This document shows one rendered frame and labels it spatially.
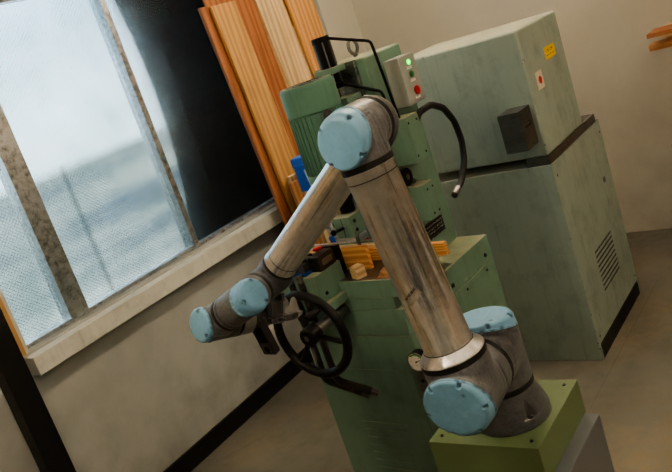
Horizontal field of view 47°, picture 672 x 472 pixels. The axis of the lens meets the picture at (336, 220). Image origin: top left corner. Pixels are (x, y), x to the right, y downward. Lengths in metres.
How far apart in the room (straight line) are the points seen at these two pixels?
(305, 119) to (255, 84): 1.62
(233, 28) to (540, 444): 2.74
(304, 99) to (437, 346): 0.99
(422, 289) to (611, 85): 3.07
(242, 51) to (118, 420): 1.84
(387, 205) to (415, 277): 0.16
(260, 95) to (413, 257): 2.49
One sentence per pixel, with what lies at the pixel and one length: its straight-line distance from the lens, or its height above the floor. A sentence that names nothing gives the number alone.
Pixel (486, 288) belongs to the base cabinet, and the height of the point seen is 0.64.
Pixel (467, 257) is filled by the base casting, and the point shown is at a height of 0.78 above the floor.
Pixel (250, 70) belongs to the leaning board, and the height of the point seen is 1.56.
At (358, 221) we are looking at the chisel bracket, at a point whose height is 1.04.
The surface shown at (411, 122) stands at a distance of 2.52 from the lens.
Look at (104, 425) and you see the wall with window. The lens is 3.41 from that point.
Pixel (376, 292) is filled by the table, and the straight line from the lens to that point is 2.36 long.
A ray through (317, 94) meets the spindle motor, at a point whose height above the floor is 1.47.
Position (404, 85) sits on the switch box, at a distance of 2.57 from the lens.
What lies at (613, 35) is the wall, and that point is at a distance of 4.49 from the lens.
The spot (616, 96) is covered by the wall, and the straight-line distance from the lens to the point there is 4.56.
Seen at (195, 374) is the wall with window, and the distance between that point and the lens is 3.70.
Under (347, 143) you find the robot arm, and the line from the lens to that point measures 1.54.
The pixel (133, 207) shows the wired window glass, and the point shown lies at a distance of 3.61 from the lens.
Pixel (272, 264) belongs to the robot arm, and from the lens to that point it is 1.96.
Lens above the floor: 1.65
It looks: 14 degrees down
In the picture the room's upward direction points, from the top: 19 degrees counter-clockwise
